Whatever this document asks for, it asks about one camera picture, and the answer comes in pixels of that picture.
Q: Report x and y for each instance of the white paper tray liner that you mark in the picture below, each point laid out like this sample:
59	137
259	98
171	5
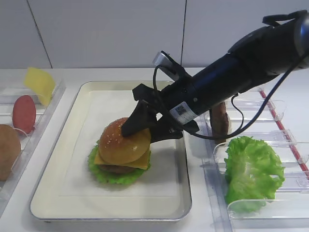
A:
101	109

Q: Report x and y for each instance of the red tomato slice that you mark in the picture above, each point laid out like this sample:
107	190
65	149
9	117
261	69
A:
24	114

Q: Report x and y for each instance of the clear acrylic food rack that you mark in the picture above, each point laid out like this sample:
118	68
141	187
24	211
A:
8	96
283	125

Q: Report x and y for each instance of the white metal tray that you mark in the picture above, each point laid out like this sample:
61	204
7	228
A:
48	204

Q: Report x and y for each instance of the brown patty in burger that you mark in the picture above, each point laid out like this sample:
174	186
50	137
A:
117	169

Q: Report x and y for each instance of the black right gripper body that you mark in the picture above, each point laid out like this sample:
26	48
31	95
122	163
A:
169	102

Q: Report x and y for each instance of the brown bun in left rack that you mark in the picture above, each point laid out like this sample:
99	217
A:
10	148

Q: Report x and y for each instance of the green lettuce leaf in rack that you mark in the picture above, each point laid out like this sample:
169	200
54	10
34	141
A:
254	172

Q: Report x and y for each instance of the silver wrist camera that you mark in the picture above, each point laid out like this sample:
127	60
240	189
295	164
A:
166	64

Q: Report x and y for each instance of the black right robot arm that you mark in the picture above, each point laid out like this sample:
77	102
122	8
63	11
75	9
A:
274	50

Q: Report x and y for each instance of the brown patty in rack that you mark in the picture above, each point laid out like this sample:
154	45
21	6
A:
219	120

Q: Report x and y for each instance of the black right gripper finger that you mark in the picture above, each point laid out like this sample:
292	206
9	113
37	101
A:
142	117
164	130

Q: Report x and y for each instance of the sesame top bun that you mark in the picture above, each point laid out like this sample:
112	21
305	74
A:
114	148

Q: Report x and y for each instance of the clear acrylic right food rack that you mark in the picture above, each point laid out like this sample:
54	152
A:
283	125

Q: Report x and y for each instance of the yellow cheese slice in rack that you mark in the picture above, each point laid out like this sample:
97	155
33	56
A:
41	83

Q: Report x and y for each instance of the green lettuce in burger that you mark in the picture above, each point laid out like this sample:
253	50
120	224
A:
107	177

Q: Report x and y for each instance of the clear acrylic left food rack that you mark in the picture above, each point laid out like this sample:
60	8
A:
8	96

